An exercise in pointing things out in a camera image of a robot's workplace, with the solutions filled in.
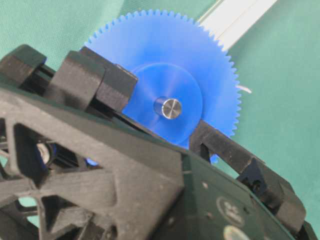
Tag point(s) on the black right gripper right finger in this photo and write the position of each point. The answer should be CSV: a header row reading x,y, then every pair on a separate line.
x,y
275,192

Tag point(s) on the aluminium extrusion frame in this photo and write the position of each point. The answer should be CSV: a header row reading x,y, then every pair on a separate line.
x,y
228,20

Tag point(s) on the blue plastic gear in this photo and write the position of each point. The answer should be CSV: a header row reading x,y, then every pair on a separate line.
x,y
173,57

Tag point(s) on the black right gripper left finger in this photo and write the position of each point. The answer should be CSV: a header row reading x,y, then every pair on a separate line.
x,y
85,76

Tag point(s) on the centre steel shaft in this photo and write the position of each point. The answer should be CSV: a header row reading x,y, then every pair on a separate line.
x,y
169,108

